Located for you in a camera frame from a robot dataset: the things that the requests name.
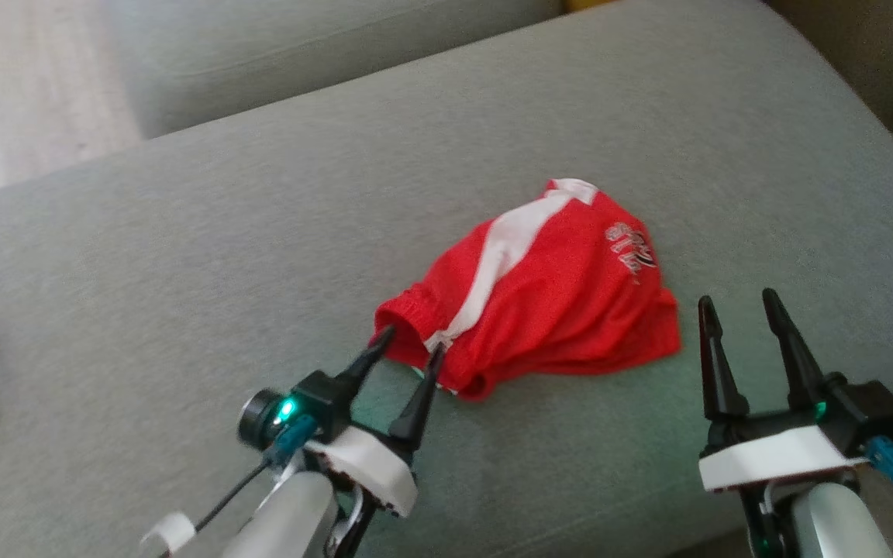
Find white cable clip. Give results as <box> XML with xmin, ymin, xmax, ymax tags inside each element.
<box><xmin>140</xmin><ymin>511</ymin><xmax>197</xmax><ymax>556</ymax></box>

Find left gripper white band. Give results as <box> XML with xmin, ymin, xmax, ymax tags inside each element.
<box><xmin>305</xmin><ymin>325</ymin><xmax>446</xmax><ymax>518</ymax></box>

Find grey sofa seat cushion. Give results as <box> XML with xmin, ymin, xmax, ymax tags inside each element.
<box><xmin>98</xmin><ymin>0</ymin><xmax>571</xmax><ymax>140</ymax></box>

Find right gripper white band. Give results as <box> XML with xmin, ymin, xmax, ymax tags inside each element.
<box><xmin>697</xmin><ymin>288</ymin><xmax>871</xmax><ymax>494</ymax></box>

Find red shorts white stripe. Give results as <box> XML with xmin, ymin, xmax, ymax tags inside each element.
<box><xmin>371</xmin><ymin>178</ymin><xmax>682</xmax><ymax>402</ymax></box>

